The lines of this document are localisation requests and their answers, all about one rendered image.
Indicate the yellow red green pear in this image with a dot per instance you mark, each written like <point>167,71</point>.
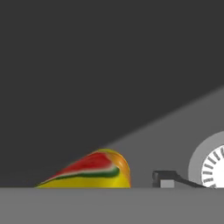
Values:
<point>96,172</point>

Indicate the grey sink basin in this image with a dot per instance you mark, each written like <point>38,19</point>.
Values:
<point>87,73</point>

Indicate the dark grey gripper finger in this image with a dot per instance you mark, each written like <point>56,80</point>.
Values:
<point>164,176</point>

